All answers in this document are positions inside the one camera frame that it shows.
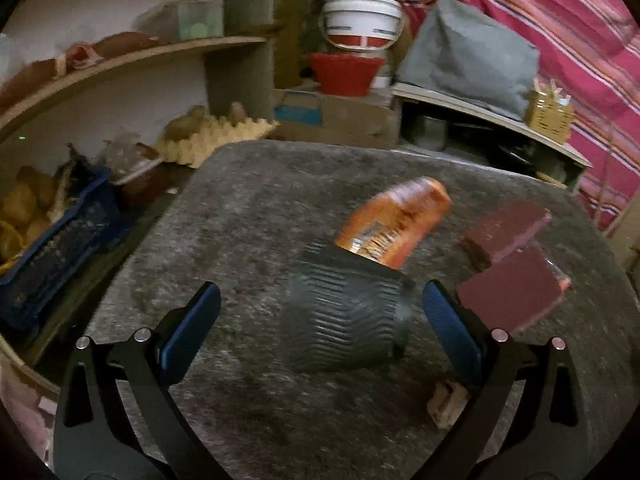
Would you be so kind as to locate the white plastic bucket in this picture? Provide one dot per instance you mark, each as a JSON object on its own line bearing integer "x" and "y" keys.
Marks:
{"x": 360, "y": 22}

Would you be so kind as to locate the small wooden cabinet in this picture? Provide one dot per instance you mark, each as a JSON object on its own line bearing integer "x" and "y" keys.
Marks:
{"x": 480, "y": 110}

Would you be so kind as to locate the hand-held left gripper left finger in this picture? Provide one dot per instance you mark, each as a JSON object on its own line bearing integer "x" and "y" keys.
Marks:
{"x": 192, "y": 330}

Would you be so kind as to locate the maroon box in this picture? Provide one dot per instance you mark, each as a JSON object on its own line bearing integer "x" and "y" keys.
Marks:
{"x": 510, "y": 290}
{"x": 505, "y": 227}

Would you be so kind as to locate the small brown woven basket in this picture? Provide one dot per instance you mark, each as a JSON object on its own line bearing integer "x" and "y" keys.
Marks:
{"x": 145, "y": 180}

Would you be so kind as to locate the small cardboard scrap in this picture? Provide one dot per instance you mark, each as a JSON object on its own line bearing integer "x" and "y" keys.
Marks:
{"x": 445, "y": 405}

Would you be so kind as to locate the cardboard egg carton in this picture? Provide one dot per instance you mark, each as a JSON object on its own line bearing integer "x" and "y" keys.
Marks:
{"x": 220, "y": 135}

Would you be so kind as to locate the yellow net bag of potatoes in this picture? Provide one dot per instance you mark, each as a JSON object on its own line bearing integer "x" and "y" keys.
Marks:
{"x": 22, "y": 205}

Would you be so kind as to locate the orange snack wrapper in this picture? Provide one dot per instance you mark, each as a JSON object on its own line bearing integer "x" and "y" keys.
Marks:
{"x": 395, "y": 220}

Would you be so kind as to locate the clear plastic food container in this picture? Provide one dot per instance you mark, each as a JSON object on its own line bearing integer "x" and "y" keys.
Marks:
{"x": 185, "y": 17}

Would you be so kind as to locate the sweet potato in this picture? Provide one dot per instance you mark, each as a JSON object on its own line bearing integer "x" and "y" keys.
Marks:
{"x": 27, "y": 82}
{"x": 125, "y": 45}

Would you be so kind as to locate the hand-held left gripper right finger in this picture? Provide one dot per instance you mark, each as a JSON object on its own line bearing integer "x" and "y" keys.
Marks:
{"x": 452, "y": 332}

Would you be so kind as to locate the small steel pot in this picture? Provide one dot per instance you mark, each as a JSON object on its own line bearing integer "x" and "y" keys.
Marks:
{"x": 431, "y": 132}

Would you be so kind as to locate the large oil bottle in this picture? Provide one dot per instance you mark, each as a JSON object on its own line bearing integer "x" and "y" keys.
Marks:
{"x": 290, "y": 35}

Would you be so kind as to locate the dark blue plastic crate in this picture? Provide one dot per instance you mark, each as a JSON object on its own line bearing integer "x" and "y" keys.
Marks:
{"x": 65, "y": 255}

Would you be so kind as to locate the large potato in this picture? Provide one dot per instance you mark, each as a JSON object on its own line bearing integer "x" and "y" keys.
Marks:
{"x": 185, "y": 122}

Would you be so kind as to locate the grey shaggy mat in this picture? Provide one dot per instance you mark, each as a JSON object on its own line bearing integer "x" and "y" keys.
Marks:
{"x": 250, "y": 240}

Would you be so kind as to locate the cardboard box with blue label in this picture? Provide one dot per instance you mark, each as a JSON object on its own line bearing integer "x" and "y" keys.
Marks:
{"x": 345, "y": 117}

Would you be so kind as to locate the red plastic basin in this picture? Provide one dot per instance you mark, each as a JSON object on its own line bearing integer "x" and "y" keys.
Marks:
{"x": 345, "y": 75}

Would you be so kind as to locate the dark grey ribbed container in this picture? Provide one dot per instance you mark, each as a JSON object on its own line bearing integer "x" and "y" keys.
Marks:
{"x": 340, "y": 315}

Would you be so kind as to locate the small potato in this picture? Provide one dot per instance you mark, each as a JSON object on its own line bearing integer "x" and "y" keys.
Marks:
{"x": 238, "y": 111}

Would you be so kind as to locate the bundle of wooden sticks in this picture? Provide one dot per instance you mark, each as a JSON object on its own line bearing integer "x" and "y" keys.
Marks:
{"x": 550, "y": 91}

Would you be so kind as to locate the wooden shelf unit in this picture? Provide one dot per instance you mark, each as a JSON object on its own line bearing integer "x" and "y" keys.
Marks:
{"x": 235, "y": 60}

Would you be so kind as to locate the yellow wicker box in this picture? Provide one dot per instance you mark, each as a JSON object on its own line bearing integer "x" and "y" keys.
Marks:
{"x": 550, "y": 117}

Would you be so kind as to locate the grey fabric cover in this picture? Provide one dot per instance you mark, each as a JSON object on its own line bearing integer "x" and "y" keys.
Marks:
{"x": 465, "y": 55}

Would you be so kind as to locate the pink striped cloth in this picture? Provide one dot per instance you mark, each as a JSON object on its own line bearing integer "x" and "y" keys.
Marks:
{"x": 575, "y": 35}

